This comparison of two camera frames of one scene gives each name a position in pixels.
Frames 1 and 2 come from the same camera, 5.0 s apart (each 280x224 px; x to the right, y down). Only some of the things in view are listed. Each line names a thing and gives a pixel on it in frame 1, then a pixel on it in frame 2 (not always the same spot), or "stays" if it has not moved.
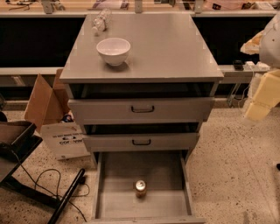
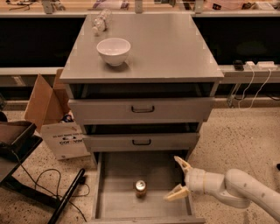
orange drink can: (140, 189) stays
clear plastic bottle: (101, 22) stays
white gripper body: (270, 46) to (194, 180)
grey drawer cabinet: (150, 108) stays
